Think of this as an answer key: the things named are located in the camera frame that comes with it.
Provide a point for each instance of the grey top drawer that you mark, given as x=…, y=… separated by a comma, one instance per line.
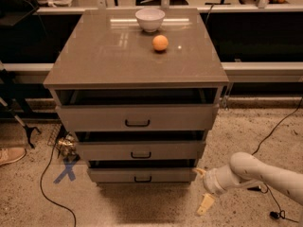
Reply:
x=138, y=118

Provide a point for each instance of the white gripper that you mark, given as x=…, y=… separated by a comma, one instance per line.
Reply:
x=210, y=181

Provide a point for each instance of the orange fruit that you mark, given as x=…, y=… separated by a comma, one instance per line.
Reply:
x=160, y=43

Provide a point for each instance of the grey middle drawer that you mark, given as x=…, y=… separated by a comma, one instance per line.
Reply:
x=149, y=150

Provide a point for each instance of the tan shoe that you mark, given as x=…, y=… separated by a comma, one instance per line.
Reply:
x=11, y=155

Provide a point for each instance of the wire basket with items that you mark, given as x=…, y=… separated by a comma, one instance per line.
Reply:
x=63, y=142

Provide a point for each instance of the white ceramic bowl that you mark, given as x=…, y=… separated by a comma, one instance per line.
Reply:
x=150, y=19

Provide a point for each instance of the grey three-drawer cabinet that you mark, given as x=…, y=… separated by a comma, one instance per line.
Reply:
x=109, y=61

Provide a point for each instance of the black tripod leg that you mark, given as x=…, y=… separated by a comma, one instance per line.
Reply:
x=29, y=130

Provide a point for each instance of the grey bottom drawer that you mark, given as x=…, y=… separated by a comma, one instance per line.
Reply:
x=142, y=175

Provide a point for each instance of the blue tape cross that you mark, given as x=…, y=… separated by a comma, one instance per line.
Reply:
x=68, y=169

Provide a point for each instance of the black power adapter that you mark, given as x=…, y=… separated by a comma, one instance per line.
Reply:
x=255, y=188

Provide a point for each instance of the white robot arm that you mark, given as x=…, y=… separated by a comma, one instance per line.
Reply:
x=242, y=170

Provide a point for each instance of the grey drawer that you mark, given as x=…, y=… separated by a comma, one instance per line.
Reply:
x=149, y=150
x=142, y=175
x=138, y=118

